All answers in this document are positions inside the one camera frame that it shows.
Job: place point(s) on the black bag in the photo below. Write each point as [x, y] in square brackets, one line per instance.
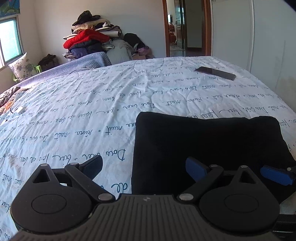
[48, 62]

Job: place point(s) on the white quilt with script print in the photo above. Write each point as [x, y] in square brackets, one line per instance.
[90, 112]

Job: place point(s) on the window with green frame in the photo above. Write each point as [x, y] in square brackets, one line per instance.
[11, 44]

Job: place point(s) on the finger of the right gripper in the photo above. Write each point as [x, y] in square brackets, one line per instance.
[284, 177]

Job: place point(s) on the floral pillow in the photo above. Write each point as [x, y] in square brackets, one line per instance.
[23, 68]

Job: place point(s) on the pile of clothes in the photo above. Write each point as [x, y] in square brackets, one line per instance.
[93, 34]

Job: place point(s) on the black smartphone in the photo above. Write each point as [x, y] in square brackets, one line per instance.
[216, 72]

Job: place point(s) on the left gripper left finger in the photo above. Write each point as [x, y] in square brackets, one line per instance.
[57, 200]

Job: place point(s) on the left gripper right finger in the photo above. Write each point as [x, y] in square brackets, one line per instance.
[243, 206]

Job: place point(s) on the black pants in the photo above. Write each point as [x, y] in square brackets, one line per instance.
[163, 143]

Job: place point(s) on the wooden door frame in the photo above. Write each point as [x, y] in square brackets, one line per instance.
[188, 28]

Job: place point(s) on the white charger adapter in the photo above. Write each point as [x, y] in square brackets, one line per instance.
[20, 110]

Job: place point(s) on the patterned colourful blanket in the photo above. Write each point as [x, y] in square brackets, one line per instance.
[8, 98]

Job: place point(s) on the blue knitted blanket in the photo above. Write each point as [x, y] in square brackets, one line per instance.
[95, 60]

